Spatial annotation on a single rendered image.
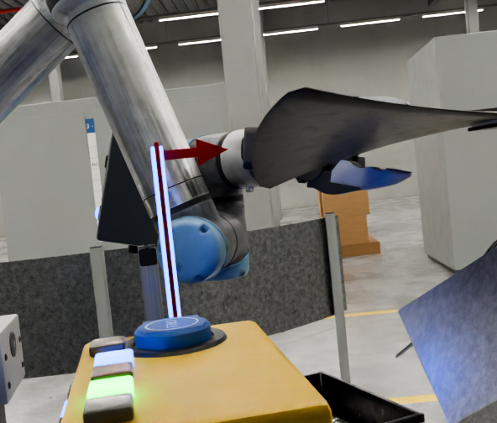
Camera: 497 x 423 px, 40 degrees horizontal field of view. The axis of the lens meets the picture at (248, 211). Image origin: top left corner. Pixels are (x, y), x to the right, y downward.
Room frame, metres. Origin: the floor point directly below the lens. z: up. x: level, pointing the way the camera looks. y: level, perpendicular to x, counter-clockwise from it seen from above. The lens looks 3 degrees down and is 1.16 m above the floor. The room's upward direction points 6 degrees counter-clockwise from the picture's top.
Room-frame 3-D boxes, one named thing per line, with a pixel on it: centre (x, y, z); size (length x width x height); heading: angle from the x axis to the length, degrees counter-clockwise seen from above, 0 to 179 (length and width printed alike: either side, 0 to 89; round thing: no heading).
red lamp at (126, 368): (0.30, 0.07, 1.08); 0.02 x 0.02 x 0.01; 9
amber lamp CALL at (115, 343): (0.35, 0.08, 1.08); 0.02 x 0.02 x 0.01; 9
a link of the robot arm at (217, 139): (0.94, 0.04, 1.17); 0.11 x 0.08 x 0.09; 46
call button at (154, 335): (0.36, 0.05, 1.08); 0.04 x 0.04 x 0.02
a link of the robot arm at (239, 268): (0.92, 0.05, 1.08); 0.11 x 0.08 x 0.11; 171
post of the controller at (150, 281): (1.13, 0.17, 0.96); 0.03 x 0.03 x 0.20; 9
